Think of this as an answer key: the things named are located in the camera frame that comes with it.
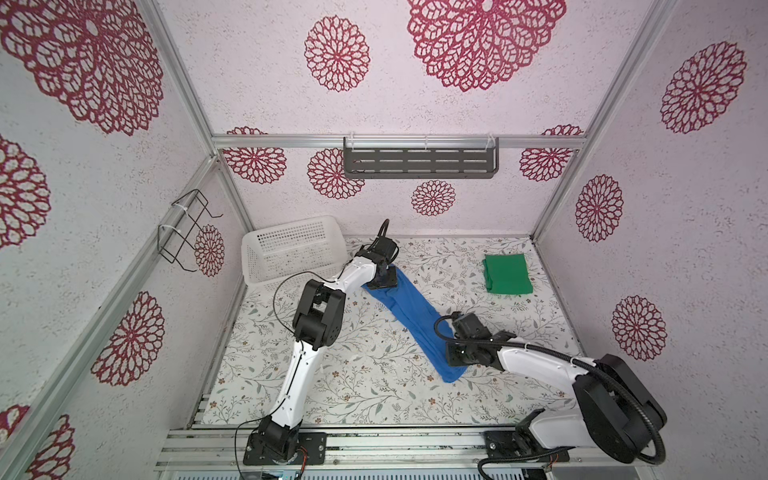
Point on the blue tank top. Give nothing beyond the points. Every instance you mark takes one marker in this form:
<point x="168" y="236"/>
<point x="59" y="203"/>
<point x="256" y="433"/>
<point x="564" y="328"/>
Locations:
<point x="418" y="316"/>

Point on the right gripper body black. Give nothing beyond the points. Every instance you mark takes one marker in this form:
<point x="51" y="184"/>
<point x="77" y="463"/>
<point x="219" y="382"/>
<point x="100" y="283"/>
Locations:
<point x="457" y="355"/>

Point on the aluminium front rail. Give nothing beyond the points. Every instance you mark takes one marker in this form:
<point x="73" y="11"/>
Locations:
<point x="223" y="449"/>

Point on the black wire wall rack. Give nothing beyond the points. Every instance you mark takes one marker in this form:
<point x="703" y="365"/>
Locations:
<point x="192" y="242"/>

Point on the green tank top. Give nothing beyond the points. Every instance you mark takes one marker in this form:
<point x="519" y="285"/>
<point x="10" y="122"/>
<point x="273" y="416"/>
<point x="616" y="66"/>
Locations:
<point x="507" y="275"/>

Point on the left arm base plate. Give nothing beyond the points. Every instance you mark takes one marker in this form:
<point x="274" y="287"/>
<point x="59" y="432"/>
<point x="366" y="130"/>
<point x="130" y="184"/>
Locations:
<point x="302" y="449"/>

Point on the grey metal wall shelf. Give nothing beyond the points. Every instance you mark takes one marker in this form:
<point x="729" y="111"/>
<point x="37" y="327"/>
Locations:
<point x="425" y="163"/>

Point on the white plastic laundry basket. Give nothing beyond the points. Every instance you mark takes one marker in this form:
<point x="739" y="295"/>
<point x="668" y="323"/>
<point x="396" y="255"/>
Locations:
<point x="276" y="252"/>

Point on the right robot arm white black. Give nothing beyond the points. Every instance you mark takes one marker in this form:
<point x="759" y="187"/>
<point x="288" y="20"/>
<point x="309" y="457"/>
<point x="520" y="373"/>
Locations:
<point x="614" y="412"/>

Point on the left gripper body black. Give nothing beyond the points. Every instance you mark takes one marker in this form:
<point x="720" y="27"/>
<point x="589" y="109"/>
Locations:
<point x="390" y="279"/>

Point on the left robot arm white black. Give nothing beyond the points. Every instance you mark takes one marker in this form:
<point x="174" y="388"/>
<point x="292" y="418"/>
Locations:
<point x="316" y="326"/>

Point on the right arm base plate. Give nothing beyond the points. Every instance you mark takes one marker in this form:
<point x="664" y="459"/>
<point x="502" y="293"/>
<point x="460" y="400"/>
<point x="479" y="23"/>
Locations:
<point x="510" y="446"/>

